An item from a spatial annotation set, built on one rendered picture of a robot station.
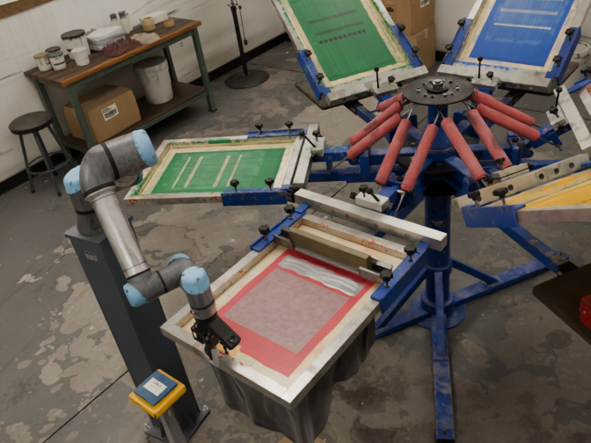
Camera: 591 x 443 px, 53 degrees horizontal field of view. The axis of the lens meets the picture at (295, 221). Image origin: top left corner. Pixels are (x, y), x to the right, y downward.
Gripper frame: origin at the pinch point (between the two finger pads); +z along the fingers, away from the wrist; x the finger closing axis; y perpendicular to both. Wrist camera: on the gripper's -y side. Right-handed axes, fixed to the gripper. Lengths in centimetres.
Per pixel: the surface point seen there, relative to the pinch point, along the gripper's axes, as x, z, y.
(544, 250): -106, 6, -63
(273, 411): -8.9, 31.7, -6.8
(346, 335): -28.3, -1.0, -28.3
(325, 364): -15.5, -0.5, -29.3
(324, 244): -57, -7, 0
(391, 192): -99, -6, -2
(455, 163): -134, -4, -13
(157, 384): 18.1, 1.0, 11.7
